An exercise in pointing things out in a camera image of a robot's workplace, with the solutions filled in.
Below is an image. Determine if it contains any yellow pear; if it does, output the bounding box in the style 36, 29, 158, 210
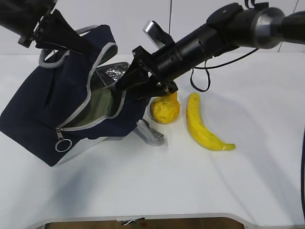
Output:
150, 92, 180, 124

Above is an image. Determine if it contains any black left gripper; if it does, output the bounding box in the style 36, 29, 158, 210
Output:
18, 9, 92, 54

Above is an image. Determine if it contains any yellow banana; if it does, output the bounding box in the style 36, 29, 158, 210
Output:
186, 93, 235, 151

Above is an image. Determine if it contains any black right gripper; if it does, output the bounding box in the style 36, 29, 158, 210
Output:
112, 43, 178, 101

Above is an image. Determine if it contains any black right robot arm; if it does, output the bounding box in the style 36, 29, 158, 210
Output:
115, 2, 305, 99

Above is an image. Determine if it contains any black cable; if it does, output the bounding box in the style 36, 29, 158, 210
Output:
190, 46, 258, 92

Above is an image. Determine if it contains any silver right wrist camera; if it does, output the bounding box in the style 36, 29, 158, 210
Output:
142, 21, 174, 49

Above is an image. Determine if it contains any navy blue lunch bag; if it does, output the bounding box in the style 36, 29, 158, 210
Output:
0, 25, 164, 167

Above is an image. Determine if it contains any glass container green lid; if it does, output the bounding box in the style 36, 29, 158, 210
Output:
64, 88, 122, 128

